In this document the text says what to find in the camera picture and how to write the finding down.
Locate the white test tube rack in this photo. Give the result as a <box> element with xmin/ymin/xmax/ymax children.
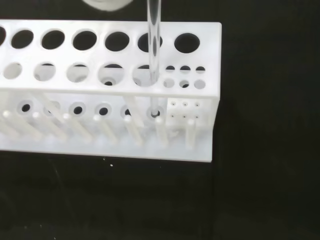
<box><xmin>0</xmin><ymin>19</ymin><xmax>223</xmax><ymax>163</ymax></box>

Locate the black bench cloth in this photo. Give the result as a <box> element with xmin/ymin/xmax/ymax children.
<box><xmin>0</xmin><ymin>0</ymin><xmax>320</xmax><ymax>240</ymax></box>

